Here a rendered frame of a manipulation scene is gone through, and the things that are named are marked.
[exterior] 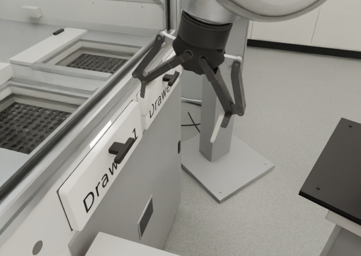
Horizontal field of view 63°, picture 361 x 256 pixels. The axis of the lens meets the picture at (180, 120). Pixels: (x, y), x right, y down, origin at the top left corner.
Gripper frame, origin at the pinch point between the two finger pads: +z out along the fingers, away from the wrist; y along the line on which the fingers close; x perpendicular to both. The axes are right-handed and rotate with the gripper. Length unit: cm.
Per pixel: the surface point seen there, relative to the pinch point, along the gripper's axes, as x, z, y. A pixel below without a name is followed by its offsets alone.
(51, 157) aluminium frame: 16.7, 2.2, 15.2
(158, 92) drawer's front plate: -23.5, 12.4, 11.9
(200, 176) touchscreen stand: -74, 95, -7
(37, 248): 25.1, 13.3, 12.5
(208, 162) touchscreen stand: -85, 94, -9
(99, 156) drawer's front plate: 7.8, 8.8, 12.0
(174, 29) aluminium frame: -43.2, 2.2, 16.3
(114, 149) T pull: 4.4, 9.2, 10.6
